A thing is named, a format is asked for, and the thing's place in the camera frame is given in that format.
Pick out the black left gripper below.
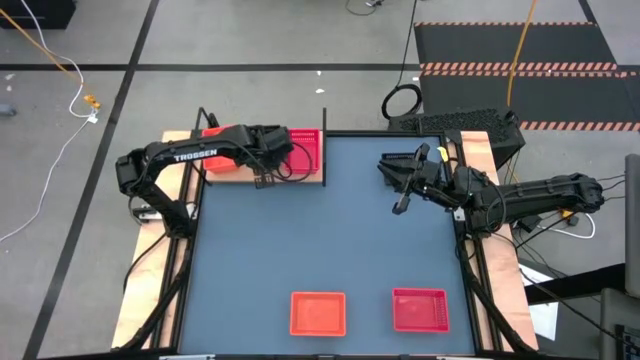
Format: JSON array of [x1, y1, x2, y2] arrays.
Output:
[[252, 125, 296, 190]]

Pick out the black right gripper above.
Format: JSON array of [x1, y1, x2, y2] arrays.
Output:
[[391, 142, 455, 216]]

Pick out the red plastic basket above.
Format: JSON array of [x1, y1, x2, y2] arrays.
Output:
[[391, 286, 451, 334], [285, 128, 322, 175]]

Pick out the orange plastic basket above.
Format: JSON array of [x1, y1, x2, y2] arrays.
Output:
[[201, 125, 240, 175], [289, 291, 348, 338]]

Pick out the black perforated case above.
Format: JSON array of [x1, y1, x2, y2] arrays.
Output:
[[387, 106, 527, 170]]

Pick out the wooden table side board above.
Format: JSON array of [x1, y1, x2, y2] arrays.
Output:
[[110, 130, 201, 350], [458, 130, 540, 351]]

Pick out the black mat orange striped edge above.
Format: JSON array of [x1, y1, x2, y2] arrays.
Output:
[[418, 69, 640, 133], [413, 20, 619, 71]]

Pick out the black bar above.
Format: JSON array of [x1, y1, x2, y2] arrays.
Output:
[[523, 262, 627, 306]]

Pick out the white paper sheet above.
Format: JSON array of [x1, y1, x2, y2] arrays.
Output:
[[518, 263, 560, 342]]

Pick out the grey panel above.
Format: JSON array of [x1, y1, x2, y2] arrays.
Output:
[[624, 153, 640, 301]]

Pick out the black floor case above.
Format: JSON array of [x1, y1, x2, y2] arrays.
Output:
[[0, 0, 77, 30]]

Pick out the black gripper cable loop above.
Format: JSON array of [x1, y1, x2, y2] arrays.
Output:
[[269, 141, 315, 185]]

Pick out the black aluminium table frame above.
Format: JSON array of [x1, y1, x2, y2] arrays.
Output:
[[110, 128, 540, 360]]

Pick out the black coiled cable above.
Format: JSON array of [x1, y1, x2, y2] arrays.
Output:
[[381, 0, 425, 121]]

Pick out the black cable with connector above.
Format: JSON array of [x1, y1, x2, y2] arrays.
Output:
[[344, 0, 387, 17]]

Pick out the black arm base cable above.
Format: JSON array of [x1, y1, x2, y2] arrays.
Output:
[[122, 230, 171, 296]]

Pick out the white cable with plug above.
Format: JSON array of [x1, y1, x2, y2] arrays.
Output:
[[18, 0, 100, 124]]

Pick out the yellow cable with connector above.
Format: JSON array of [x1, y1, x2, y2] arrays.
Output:
[[0, 7, 102, 110]]

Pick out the pale grey floor cable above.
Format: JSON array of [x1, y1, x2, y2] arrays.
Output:
[[0, 119, 94, 244]]

